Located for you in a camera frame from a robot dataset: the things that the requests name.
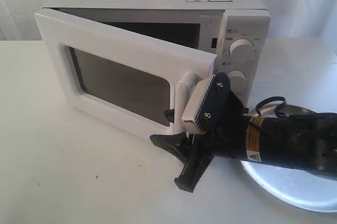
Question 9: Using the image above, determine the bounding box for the lower white control knob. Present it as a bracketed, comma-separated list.
[227, 70, 246, 87]

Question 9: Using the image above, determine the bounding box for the upper white control knob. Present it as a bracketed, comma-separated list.
[229, 38, 254, 58]

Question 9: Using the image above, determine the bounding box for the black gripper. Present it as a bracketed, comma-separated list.
[150, 73, 261, 191]

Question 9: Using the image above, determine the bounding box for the white microwave oven body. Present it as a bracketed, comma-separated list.
[42, 0, 271, 103]

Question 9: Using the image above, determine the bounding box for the white control knob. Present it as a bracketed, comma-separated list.
[227, 70, 246, 87]
[229, 38, 254, 58]

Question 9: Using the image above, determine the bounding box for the round metal tray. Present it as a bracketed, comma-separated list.
[239, 104, 337, 205]

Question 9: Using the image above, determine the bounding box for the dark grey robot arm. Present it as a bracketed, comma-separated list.
[150, 73, 336, 192]

